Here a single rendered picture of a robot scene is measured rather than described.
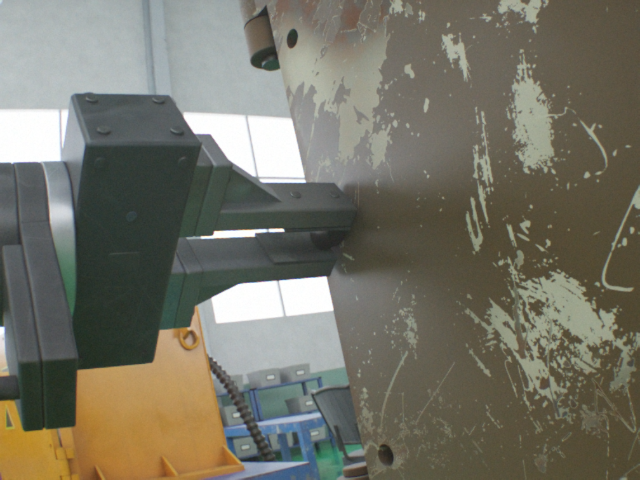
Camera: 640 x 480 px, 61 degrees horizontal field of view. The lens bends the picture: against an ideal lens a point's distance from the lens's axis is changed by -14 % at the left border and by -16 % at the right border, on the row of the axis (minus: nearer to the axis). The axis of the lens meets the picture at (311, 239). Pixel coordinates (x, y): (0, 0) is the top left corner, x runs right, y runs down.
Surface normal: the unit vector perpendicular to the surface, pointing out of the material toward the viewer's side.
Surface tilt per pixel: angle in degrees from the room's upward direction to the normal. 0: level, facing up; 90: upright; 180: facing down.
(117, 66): 90
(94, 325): 145
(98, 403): 90
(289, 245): 55
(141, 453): 90
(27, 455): 90
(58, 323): 78
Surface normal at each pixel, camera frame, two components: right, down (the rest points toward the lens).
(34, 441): -0.66, -0.04
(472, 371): -0.83, 0.04
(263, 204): 0.30, -0.80
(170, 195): 0.46, 0.60
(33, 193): 0.44, -0.56
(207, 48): 0.53, -0.31
